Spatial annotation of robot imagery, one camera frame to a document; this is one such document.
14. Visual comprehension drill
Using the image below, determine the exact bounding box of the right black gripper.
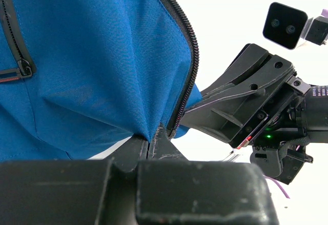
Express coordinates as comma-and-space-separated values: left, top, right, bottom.
180, 44, 327, 184

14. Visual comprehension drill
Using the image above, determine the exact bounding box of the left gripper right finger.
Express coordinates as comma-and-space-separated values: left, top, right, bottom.
135, 126, 279, 224

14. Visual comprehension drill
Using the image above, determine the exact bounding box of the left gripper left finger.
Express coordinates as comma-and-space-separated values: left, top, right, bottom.
1, 136, 148, 224

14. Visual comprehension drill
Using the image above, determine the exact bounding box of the blue and black jacket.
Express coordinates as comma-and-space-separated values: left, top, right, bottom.
1, 0, 201, 161

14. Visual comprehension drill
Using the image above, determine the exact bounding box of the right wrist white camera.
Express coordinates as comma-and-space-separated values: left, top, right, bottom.
262, 2, 327, 50

